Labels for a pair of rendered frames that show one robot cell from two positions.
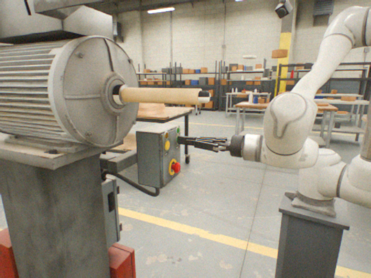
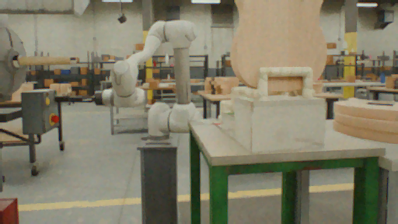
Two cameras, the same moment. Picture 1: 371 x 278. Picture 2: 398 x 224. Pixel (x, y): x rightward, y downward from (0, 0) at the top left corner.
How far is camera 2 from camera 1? 0.52 m
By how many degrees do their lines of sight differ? 31
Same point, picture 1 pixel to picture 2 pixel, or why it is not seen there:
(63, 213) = not seen: outside the picture
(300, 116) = (126, 71)
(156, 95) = (44, 60)
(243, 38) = (113, 33)
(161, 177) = (43, 124)
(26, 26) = not seen: outside the picture
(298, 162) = (134, 101)
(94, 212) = not seen: outside the picture
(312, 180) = (155, 123)
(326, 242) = (167, 162)
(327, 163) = (161, 110)
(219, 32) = (89, 26)
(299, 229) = (151, 159)
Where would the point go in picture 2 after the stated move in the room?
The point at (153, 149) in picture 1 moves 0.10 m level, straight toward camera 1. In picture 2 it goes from (36, 104) to (38, 106)
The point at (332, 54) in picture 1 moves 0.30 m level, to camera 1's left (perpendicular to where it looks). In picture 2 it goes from (150, 45) to (100, 43)
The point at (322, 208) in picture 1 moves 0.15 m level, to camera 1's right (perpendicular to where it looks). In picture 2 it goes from (163, 141) to (182, 138)
